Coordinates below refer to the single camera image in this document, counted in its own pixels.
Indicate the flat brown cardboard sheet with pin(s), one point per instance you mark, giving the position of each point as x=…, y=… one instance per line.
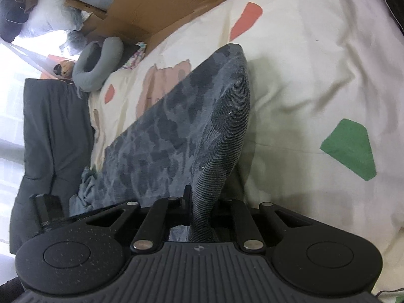
x=164, y=6

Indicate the black folded garment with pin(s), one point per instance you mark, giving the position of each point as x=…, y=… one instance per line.
x=393, y=0

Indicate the grey neck pillow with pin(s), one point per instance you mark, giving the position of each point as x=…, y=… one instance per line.
x=110, y=56

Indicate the black hanging garment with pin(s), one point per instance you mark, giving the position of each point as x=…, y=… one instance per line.
x=12, y=15

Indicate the blue fleece garment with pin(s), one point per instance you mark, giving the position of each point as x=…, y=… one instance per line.
x=83, y=192

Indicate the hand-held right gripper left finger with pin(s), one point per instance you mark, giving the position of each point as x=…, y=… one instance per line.
x=187, y=195

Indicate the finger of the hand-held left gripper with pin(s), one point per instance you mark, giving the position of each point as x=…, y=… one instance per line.
x=49, y=208

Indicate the grey camouflage pants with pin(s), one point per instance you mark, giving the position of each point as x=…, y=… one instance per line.
x=176, y=126

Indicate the cream bear print blanket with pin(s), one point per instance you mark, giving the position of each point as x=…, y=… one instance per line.
x=315, y=69

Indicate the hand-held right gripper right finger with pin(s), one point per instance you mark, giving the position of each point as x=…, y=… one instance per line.
x=236, y=217

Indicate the floral print cloth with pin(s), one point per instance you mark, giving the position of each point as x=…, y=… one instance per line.
x=135, y=58

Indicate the black cloth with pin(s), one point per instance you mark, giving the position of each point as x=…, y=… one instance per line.
x=93, y=57

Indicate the white fluffy pillow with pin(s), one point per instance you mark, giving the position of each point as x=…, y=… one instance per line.
x=47, y=15

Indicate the brown teddy bear toy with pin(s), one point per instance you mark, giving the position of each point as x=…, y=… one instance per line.
x=64, y=68

